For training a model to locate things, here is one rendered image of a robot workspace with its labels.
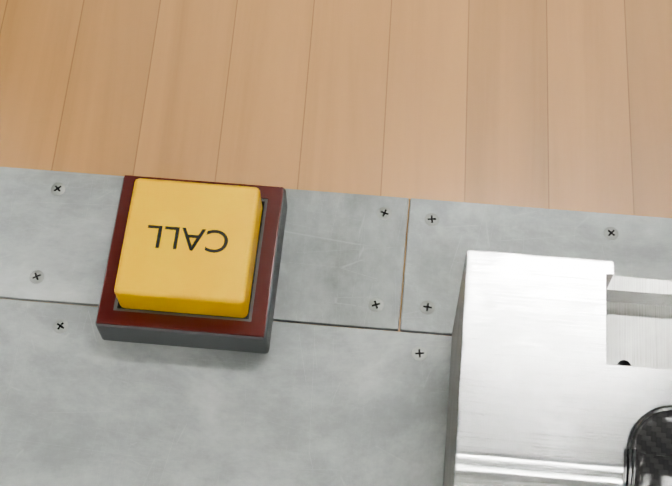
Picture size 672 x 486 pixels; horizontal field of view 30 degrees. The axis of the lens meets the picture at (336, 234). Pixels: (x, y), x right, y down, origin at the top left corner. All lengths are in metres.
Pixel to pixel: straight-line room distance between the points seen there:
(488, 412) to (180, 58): 0.28
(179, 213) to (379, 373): 0.12
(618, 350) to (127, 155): 0.27
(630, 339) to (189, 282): 0.20
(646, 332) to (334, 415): 0.15
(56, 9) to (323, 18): 0.15
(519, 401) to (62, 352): 0.23
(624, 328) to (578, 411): 0.06
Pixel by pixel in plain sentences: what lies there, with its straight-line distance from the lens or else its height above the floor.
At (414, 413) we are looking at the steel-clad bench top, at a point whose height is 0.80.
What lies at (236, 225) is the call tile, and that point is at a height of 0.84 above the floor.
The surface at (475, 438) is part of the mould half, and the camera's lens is 0.49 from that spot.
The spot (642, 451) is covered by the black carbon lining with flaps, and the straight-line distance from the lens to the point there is 0.50.
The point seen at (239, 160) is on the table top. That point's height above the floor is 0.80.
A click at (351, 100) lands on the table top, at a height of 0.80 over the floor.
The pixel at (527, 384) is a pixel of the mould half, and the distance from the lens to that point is 0.50.
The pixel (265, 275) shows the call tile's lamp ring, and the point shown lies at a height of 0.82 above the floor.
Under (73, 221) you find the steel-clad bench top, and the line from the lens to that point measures 0.64.
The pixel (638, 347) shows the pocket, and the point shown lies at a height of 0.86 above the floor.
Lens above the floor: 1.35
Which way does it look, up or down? 64 degrees down
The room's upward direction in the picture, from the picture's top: 2 degrees counter-clockwise
